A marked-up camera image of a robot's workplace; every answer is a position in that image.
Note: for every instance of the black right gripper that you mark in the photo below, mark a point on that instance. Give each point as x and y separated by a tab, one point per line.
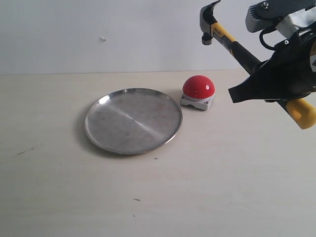
289	74

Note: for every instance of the yellow black claw hammer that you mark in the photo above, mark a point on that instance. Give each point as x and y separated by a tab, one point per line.
291	27

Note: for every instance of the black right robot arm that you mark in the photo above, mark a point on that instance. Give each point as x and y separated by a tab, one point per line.
289	74

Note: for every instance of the red dome push button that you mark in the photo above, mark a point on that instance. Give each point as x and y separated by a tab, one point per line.
198	91

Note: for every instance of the round steel plate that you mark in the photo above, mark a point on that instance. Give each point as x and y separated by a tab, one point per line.
132	121

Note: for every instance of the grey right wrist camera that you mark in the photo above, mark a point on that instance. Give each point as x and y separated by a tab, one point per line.
270	12

